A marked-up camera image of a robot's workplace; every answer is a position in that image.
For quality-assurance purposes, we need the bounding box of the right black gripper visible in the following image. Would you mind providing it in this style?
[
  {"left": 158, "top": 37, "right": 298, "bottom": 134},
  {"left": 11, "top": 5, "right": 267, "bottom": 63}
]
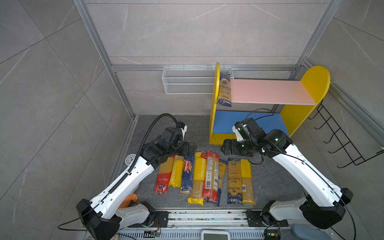
[{"left": 219, "top": 138, "right": 258, "bottom": 156}]

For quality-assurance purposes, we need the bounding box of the yellow end spaghetti bag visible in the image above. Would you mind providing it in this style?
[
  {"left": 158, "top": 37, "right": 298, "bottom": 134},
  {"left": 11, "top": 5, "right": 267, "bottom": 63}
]
[{"left": 241, "top": 159, "right": 256, "bottom": 205}]

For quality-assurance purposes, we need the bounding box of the dark blue end spaghetti bag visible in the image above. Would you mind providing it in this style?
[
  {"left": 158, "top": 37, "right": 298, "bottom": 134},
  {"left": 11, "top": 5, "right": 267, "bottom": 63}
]
[{"left": 227, "top": 158, "right": 243, "bottom": 205}]

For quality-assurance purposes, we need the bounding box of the blue Sankara spaghetti bag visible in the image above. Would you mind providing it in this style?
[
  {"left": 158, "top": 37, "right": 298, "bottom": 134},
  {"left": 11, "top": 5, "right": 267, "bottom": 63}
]
[{"left": 217, "top": 73, "right": 232, "bottom": 107}]

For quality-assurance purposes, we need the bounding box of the red label spaghetti bag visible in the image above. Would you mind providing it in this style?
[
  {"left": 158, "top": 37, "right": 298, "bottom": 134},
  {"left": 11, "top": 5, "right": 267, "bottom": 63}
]
[{"left": 203, "top": 152, "right": 220, "bottom": 203}]

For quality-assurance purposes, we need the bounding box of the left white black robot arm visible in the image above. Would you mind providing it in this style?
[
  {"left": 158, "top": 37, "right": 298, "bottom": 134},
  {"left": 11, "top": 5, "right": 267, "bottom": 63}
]
[{"left": 76, "top": 125, "right": 188, "bottom": 240}]

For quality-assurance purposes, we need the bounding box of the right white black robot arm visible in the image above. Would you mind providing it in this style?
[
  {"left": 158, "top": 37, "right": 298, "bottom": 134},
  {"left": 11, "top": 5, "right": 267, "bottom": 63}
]
[{"left": 221, "top": 118, "right": 353, "bottom": 229}]

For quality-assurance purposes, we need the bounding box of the yellow pink blue wooden shelf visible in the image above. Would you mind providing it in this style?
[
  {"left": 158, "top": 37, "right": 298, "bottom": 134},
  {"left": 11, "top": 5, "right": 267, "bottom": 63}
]
[{"left": 209, "top": 64, "right": 331, "bottom": 145}]

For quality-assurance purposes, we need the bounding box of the blue trim spaghetti bag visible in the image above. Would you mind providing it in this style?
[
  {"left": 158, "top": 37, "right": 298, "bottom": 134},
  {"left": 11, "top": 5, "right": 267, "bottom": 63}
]
[{"left": 216, "top": 159, "right": 228, "bottom": 207}]

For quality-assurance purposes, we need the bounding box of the yellow label spaghetti bag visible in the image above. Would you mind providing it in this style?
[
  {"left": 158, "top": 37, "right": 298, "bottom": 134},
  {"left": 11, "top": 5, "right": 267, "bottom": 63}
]
[{"left": 169, "top": 155, "right": 185, "bottom": 188}]

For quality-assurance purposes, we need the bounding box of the blue Barilla spaghetti box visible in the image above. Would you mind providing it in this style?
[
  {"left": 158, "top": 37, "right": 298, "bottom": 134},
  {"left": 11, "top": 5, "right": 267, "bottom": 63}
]
[{"left": 180, "top": 157, "right": 195, "bottom": 195}]

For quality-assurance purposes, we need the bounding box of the white analog alarm clock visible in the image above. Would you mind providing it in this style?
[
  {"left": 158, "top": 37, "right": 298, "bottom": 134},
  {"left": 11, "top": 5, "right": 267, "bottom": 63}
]
[{"left": 125, "top": 154, "right": 136, "bottom": 167}]

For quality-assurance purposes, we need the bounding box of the yellow Pastatime spaghetti bag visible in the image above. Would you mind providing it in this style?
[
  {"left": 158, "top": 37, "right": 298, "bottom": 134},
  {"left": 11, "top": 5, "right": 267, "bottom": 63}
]
[{"left": 188, "top": 152, "right": 208, "bottom": 206}]

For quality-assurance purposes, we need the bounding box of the orange plush toy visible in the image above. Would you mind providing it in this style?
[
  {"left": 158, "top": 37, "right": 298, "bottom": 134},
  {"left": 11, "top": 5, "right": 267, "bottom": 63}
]
[{"left": 119, "top": 194, "right": 138, "bottom": 209}]

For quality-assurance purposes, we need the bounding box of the white digital scale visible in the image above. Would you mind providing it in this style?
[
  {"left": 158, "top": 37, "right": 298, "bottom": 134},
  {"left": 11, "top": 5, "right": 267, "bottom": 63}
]
[{"left": 201, "top": 230, "right": 231, "bottom": 240}]

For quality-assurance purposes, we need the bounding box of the blue grey cloth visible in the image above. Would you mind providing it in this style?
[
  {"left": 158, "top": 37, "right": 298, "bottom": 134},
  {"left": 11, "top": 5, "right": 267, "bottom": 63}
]
[{"left": 292, "top": 224, "right": 332, "bottom": 240}]

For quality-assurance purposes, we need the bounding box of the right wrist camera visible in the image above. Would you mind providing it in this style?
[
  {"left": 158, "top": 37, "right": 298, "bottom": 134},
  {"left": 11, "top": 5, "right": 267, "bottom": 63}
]
[{"left": 232, "top": 126, "right": 244, "bottom": 142}]

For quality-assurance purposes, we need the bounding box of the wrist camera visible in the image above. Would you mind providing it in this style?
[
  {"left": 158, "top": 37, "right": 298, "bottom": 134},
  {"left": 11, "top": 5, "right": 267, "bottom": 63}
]
[
  {"left": 178, "top": 121, "right": 188, "bottom": 140},
  {"left": 232, "top": 126, "right": 244, "bottom": 142}
]

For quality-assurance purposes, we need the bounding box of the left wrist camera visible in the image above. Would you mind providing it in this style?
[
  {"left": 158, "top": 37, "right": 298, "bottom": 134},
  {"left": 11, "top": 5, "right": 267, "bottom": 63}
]
[{"left": 178, "top": 121, "right": 188, "bottom": 140}]

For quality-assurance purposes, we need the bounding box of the left black cable conduit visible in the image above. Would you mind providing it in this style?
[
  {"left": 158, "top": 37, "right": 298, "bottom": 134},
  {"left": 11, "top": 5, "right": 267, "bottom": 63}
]
[{"left": 127, "top": 113, "right": 181, "bottom": 175}]

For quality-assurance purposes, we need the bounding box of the white wire mesh basket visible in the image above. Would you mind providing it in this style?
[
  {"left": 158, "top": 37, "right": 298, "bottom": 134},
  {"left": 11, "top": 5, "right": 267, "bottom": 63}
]
[{"left": 162, "top": 67, "right": 216, "bottom": 95}]

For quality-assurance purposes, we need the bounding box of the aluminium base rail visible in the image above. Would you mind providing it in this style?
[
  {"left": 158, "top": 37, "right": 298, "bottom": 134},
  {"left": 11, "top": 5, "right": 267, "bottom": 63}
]
[{"left": 101, "top": 209, "right": 331, "bottom": 240}]

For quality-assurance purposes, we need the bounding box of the black wire hook rack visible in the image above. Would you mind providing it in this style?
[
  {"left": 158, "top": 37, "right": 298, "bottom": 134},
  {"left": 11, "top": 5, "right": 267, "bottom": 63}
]
[{"left": 308, "top": 101, "right": 384, "bottom": 169}]

